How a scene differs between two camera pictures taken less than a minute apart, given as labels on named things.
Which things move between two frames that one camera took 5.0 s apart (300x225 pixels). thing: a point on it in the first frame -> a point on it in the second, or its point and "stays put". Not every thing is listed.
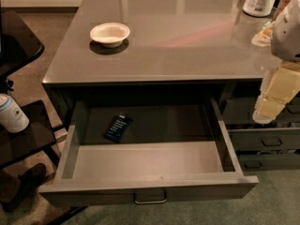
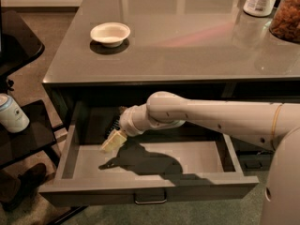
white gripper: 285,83 -> 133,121
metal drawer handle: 150,202 stays put
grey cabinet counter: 162,43 stays put
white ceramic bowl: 110,34 stays put
